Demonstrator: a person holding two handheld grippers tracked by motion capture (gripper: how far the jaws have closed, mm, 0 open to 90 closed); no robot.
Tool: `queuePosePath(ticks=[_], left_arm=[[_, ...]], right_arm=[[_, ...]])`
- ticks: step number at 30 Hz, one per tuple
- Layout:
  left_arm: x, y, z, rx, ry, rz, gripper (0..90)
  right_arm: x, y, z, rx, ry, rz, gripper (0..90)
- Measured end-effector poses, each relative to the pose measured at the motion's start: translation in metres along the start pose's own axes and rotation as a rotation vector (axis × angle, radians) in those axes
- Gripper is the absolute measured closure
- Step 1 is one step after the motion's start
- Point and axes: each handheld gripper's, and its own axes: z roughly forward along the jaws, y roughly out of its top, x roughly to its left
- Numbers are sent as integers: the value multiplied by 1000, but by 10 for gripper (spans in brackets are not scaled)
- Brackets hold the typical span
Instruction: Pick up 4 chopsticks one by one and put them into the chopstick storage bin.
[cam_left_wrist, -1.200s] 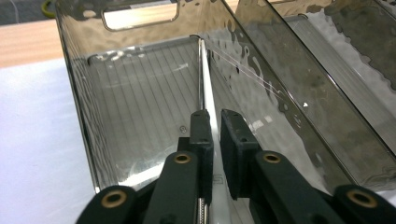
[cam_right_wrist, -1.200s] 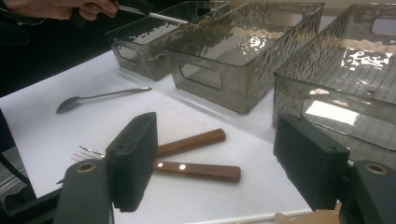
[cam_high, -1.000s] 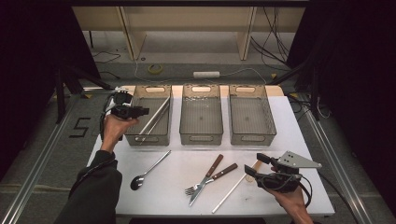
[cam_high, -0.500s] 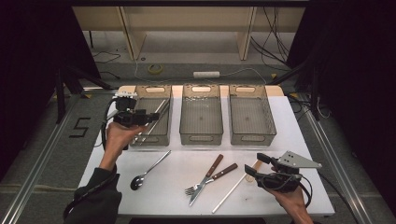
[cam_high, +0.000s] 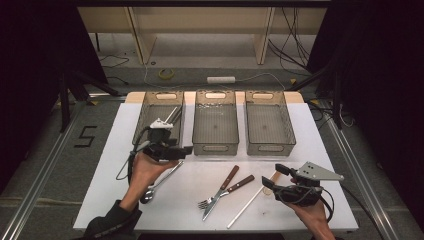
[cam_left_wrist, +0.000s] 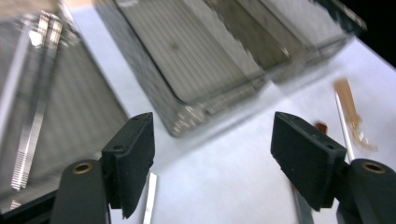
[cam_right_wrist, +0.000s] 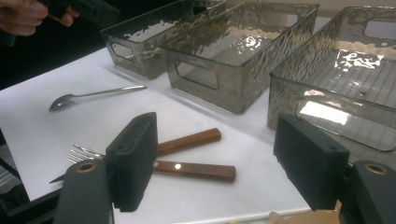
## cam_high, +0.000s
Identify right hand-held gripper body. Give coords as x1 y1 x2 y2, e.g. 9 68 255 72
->
271 161 345 208

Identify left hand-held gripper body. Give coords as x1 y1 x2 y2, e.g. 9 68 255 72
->
142 117 184 163

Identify wooden-handled fork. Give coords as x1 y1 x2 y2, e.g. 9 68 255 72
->
197 174 256 210

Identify metal chopstick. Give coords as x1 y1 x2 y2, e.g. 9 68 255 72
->
164 105 179 124
170 107 184 125

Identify smoky clear plastic bin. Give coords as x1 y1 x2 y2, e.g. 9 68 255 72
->
244 89 297 157
192 89 240 157
132 90 185 158

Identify wooden-handled knife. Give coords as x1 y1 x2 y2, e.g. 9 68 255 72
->
201 164 240 222

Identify metal spoon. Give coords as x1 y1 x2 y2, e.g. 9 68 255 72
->
139 159 185 205

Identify person's right hand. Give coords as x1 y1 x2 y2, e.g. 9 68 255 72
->
289 199 335 236

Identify person's left hand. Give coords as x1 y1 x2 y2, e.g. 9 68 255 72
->
128 152 179 204

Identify white table sheet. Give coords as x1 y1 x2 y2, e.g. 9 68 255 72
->
73 102 359 233

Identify yellow tape roll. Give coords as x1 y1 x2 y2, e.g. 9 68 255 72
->
157 68 175 80

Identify white power strip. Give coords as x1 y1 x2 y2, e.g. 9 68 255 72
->
206 76 237 85

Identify black metal stand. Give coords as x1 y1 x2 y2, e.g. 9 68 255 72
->
286 63 344 131
58 68 121 134

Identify black curtain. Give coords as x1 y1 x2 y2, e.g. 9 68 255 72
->
0 0 109 194
306 0 424 231

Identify beige wooden shelf unit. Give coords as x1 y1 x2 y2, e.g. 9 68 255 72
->
77 6 328 66

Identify black crossbar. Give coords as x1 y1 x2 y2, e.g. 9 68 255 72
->
74 0 333 8

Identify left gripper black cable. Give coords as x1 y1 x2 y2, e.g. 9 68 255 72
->
115 126 150 184

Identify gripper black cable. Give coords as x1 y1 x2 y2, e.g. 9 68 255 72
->
115 126 150 184
319 186 336 224

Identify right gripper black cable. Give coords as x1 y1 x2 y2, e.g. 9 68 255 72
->
319 186 336 224

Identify thick black cable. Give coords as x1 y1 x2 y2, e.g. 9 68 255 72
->
339 183 386 240

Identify aluminium floor rail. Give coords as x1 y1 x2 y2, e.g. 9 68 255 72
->
0 99 88 240
324 116 401 240

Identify thin grey cable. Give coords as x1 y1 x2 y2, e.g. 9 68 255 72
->
143 61 209 92

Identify white power cable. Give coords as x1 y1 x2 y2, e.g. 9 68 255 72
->
234 72 287 91

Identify black cable bundle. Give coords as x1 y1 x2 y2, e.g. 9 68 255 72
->
268 6 313 73

